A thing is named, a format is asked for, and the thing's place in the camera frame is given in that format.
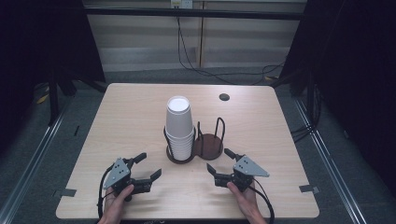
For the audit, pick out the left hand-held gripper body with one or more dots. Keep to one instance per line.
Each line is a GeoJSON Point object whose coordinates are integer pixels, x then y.
{"type": "Point", "coordinates": [117, 174]}

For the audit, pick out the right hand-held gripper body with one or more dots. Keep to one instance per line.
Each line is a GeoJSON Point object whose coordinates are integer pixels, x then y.
{"type": "Point", "coordinates": [247, 168]}

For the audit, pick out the stack of white cups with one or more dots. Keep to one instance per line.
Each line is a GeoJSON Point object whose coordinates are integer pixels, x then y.
{"type": "Point", "coordinates": [179, 124]}

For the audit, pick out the person's left hand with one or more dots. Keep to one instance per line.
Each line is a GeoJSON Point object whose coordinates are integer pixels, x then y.
{"type": "Point", "coordinates": [114, 208]}

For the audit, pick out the person's right hand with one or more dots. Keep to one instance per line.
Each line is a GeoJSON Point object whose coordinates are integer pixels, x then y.
{"type": "Point", "coordinates": [247, 205]}

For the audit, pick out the grey tape strip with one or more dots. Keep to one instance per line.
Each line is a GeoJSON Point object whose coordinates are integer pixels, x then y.
{"type": "Point", "coordinates": [308, 188]}
{"type": "Point", "coordinates": [65, 192]}

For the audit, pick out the dark round table grommet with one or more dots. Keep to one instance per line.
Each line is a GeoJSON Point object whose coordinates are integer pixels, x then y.
{"type": "Point", "coordinates": [224, 97]}

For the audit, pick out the small black tape strip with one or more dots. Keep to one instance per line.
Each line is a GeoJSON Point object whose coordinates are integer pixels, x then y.
{"type": "Point", "coordinates": [76, 130]}

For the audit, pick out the metal floor track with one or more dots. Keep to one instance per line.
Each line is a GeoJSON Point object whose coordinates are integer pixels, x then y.
{"type": "Point", "coordinates": [34, 161]}
{"type": "Point", "coordinates": [330, 161]}

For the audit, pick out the black metal stand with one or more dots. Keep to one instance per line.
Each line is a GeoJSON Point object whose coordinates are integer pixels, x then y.
{"type": "Point", "coordinates": [53, 99]}

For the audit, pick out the yellow floor object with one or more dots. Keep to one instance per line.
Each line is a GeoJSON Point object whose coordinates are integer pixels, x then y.
{"type": "Point", "coordinates": [43, 99]}

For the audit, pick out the black curtain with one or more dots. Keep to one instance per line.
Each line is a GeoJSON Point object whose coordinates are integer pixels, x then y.
{"type": "Point", "coordinates": [358, 77]}
{"type": "Point", "coordinates": [37, 46]}

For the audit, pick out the black horizontal bar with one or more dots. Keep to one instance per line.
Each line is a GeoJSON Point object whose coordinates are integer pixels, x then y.
{"type": "Point", "coordinates": [140, 12]}

